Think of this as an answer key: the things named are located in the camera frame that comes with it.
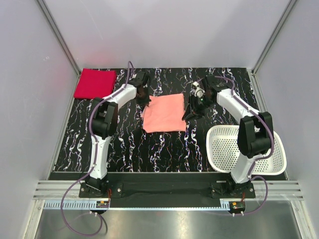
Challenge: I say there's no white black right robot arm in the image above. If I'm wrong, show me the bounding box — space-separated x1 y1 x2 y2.
182 82 274 198

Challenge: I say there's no right aluminium frame post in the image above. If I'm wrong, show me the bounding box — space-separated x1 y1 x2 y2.
251 0 300 77

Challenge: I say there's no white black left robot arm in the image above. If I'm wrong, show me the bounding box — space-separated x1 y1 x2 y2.
85 82 151 197

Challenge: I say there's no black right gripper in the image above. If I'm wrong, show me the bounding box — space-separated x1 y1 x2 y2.
181 95 215 122

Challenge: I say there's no white perforated plastic basket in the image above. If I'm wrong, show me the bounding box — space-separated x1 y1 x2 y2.
206 125 287 176

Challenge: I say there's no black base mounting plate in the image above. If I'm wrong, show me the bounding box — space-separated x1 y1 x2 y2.
79 172 256 206

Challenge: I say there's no folded red t shirt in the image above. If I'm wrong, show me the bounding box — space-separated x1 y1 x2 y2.
74 68 117 100

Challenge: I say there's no aluminium frame post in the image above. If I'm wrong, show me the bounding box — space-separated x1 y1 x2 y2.
251 0 300 77
34 0 83 78

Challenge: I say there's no white slotted cable duct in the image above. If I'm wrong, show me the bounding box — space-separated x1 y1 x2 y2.
44 200 230 211

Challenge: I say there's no left aluminium frame post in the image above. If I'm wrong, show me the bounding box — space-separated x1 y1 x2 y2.
34 0 83 78

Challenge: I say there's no salmon pink t shirt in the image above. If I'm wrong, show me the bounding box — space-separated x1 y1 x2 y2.
142 94 186 133

